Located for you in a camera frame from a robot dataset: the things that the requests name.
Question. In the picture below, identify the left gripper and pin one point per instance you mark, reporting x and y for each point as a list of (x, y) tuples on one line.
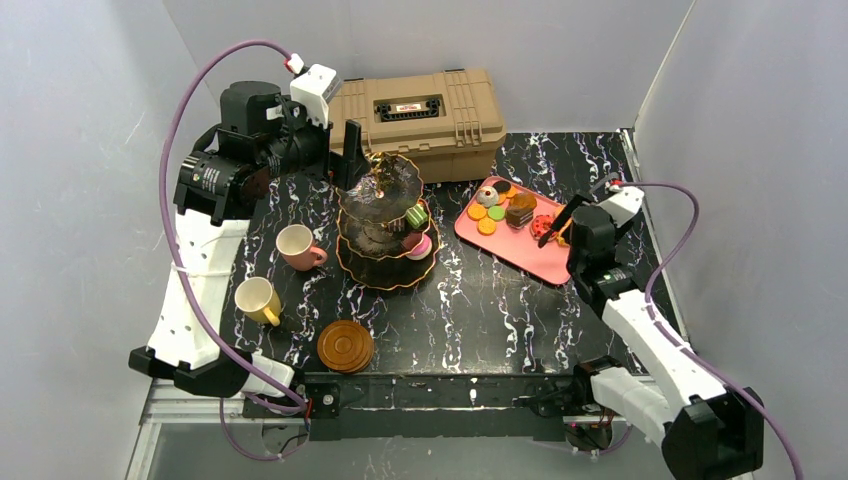
[(329, 158)]

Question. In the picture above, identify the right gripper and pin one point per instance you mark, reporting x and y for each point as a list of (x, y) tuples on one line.
[(570, 216)]

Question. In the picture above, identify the yellow roll cake with cherry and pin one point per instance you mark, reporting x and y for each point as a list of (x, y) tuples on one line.
[(561, 236)]

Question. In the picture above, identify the pink serving tray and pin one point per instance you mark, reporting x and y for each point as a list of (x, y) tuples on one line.
[(516, 247)]

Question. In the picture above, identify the black three tier cake stand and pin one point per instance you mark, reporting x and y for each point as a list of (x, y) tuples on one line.
[(365, 250)]

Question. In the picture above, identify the white cherry cake slice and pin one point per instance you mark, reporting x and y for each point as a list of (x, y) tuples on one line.
[(396, 226)]

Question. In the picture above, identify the green layered cake slice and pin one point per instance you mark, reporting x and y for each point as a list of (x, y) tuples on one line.
[(417, 216)]

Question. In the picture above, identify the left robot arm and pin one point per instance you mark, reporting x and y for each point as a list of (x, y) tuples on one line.
[(263, 133)]

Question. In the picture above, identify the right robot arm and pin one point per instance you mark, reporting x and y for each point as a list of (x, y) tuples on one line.
[(704, 429)]

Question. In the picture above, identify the red strawberry tart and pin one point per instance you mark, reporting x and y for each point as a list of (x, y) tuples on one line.
[(540, 225)]

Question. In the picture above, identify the brown bread bun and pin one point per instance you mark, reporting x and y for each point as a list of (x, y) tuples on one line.
[(523, 200)]

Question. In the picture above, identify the chocolate layered cake slice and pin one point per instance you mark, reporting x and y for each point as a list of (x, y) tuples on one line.
[(518, 218)]

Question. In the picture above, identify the green macaron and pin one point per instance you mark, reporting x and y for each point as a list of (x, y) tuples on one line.
[(496, 212)]

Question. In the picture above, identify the black sandwich cookie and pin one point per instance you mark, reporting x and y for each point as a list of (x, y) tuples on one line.
[(502, 186)]

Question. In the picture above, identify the grey powdered cake ball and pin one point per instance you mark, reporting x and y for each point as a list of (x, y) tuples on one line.
[(487, 196)]

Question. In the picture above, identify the yellow dotted biscuit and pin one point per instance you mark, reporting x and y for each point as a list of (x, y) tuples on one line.
[(486, 226), (477, 212)]

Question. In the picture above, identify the pink mug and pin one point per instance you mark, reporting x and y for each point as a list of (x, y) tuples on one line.
[(296, 244)]

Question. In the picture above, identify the tan plastic toolbox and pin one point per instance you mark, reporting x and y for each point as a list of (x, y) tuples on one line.
[(449, 124)]

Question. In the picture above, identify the yellow mug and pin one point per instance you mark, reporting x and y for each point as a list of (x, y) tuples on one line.
[(259, 301)]

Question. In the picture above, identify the stack of wooden coasters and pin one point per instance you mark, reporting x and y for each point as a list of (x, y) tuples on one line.
[(346, 347)]

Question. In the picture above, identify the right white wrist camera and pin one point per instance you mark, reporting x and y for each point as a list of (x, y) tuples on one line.
[(623, 202)]

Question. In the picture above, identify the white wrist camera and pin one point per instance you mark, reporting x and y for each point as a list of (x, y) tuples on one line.
[(623, 202), (314, 87)]

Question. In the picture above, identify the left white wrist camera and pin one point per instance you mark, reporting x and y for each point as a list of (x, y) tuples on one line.
[(314, 87)]

